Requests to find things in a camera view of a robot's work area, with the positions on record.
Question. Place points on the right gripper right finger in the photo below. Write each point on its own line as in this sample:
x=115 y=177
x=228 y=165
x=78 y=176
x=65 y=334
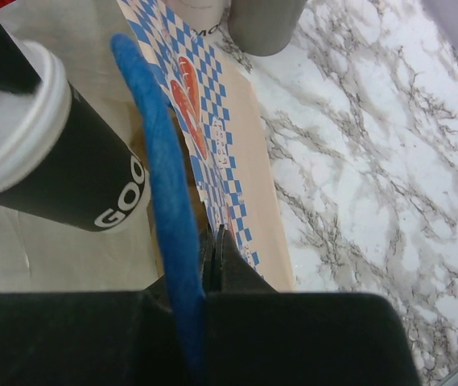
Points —
x=259 y=336

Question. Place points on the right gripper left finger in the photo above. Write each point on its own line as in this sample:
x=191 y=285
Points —
x=92 y=338

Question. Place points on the black paper coffee cup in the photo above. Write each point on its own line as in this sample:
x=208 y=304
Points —
x=90 y=179

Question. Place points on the blue checkered paper bag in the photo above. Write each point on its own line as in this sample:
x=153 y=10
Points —
x=176 y=228

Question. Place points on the white plastic cup lid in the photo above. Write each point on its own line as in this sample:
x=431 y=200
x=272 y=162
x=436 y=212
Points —
x=30 y=125

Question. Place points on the grey straw holder cup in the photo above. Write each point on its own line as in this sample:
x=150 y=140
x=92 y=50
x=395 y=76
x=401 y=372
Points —
x=263 y=27

